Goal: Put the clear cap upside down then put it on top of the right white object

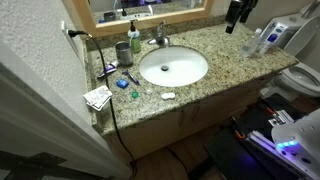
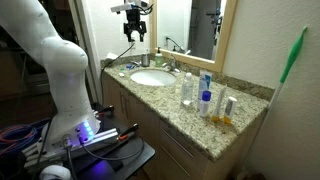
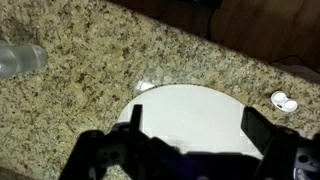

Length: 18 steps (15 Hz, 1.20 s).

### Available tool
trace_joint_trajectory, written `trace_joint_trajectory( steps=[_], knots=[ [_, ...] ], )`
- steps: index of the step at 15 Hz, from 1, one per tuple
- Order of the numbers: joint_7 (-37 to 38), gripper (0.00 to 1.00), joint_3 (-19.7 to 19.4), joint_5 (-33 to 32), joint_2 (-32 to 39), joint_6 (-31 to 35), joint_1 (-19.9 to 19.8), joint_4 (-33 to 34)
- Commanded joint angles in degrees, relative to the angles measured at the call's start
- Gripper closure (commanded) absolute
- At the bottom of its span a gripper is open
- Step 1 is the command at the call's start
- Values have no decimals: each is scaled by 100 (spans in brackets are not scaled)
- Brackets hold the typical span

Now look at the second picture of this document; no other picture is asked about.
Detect white blue lotion tube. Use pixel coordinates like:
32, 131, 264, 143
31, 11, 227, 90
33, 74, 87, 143
197, 70, 212, 108

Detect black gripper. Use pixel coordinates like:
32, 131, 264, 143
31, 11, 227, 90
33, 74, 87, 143
124, 9, 146, 42

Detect white paper packets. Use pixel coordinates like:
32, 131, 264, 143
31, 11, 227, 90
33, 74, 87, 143
106, 53, 118, 60

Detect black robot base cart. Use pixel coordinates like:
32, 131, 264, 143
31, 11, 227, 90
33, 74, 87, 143
22, 103, 155, 180

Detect white tube orange cap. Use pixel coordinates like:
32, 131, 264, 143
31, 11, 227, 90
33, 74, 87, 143
223, 97, 237, 125

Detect slim white orange tube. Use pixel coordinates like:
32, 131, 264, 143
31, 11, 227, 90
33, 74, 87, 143
212, 85, 227, 122

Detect blue floss container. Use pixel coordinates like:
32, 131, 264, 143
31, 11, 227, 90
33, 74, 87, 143
126, 64, 133, 69

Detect wood framed mirror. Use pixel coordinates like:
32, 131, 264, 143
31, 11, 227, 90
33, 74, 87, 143
150, 0, 240, 72

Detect grey metal cup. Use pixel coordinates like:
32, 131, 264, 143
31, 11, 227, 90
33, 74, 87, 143
141, 54, 150, 67

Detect wooden vanity cabinet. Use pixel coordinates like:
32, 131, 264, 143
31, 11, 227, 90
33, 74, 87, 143
105, 70, 268, 180

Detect white bottle blue cap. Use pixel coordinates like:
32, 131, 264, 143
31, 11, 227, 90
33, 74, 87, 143
199, 91, 211, 117

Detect white wall outlet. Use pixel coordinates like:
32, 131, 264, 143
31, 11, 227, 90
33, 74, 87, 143
129, 36, 136, 49

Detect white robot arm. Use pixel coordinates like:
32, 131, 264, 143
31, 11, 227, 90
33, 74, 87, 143
0, 0, 99, 150

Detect clear plastic bottle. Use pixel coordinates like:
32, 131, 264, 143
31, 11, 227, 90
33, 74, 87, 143
181, 72, 194, 106

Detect chrome faucet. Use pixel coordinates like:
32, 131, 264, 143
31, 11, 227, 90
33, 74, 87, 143
162, 54, 180, 73

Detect white oval sink basin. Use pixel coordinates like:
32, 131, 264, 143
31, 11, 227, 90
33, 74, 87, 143
130, 69, 176, 86

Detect red blue cable coil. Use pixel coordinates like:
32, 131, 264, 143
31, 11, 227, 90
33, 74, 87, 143
0, 118, 51, 158

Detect green soap dispenser bottle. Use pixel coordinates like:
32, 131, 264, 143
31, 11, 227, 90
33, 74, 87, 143
154, 48, 163, 67

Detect white door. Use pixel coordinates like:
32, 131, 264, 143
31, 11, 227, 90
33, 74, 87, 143
68, 0, 103, 102

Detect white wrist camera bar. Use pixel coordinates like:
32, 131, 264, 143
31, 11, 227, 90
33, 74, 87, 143
111, 0, 149, 13

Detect green white broom handle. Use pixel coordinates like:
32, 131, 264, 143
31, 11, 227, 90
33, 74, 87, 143
239, 26, 308, 172

